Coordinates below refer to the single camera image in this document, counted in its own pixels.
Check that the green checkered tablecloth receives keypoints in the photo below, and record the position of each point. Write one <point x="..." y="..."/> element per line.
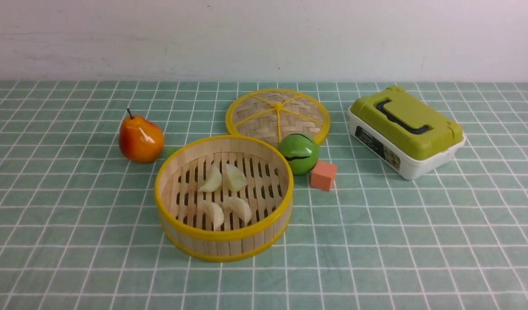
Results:
<point x="79" y="227"/>

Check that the woven bamboo steamer lid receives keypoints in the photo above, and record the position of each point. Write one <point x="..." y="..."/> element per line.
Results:
<point x="270" y="115"/>

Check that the green toy apple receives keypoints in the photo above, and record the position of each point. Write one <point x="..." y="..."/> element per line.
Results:
<point x="301" y="152"/>

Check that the salmon pink cube block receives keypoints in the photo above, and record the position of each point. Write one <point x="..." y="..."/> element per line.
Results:
<point x="323" y="176"/>

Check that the dumpling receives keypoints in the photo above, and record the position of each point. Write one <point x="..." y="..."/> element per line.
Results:
<point x="239" y="207"/>
<point x="213" y="212"/>
<point x="235" y="178"/>
<point x="213" y="180"/>

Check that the green-lidded white plastic box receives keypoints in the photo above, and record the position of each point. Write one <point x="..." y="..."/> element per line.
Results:
<point x="407" y="134"/>

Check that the yellow-rimmed bamboo steamer tray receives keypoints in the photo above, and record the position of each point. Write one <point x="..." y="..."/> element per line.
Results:
<point x="269" y="194"/>

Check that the orange-red toy pear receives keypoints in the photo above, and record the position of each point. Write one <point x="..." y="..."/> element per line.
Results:
<point x="140" y="140"/>

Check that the green cube block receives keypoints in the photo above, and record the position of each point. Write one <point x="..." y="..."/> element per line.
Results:
<point x="170" y="151"/>

